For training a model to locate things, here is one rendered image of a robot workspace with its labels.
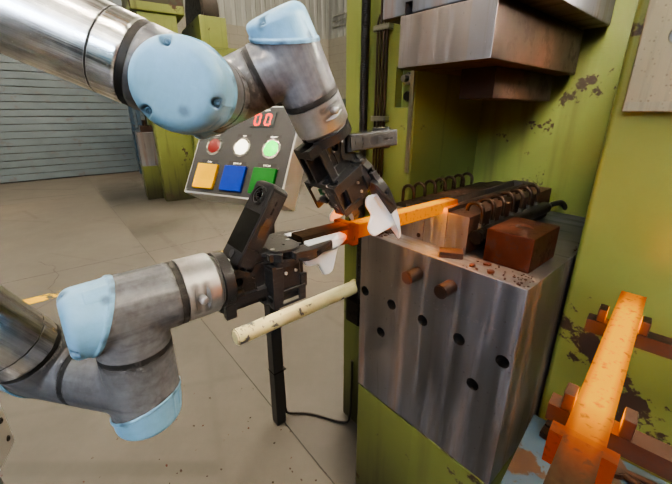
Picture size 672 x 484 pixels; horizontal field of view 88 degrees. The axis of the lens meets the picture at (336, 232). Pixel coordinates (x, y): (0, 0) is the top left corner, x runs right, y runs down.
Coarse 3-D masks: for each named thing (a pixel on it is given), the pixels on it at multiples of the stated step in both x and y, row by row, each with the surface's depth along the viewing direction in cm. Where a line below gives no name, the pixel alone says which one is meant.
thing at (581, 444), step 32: (640, 320) 46; (608, 352) 40; (608, 384) 35; (576, 416) 31; (608, 416) 31; (544, 448) 30; (576, 448) 27; (608, 448) 28; (544, 480) 25; (576, 480) 25; (608, 480) 27
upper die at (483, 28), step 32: (480, 0) 58; (512, 0) 58; (416, 32) 68; (448, 32) 63; (480, 32) 59; (512, 32) 61; (544, 32) 69; (576, 32) 79; (416, 64) 69; (448, 64) 66; (480, 64) 66; (512, 64) 66; (544, 64) 72; (576, 64) 83
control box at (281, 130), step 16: (272, 112) 98; (240, 128) 101; (256, 128) 99; (272, 128) 97; (288, 128) 95; (224, 144) 102; (256, 144) 98; (288, 144) 94; (208, 160) 103; (224, 160) 101; (240, 160) 99; (256, 160) 97; (272, 160) 95; (288, 160) 93; (192, 176) 104; (288, 176) 93; (192, 192) 103; (208, 192) 100; (224, 192) 98; (288, 192) 94; (288, 208) 95
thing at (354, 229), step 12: (420, 204) 70; (432, 204) 70; (444, 204) 72; (408, 216) 65; (420, 216) 67; (312, 228) 54; (324, 228) 54; (336, 228) 54; (348, 228) 55; (360, 228) 57; (300, 240) 50; (348, 240) 56
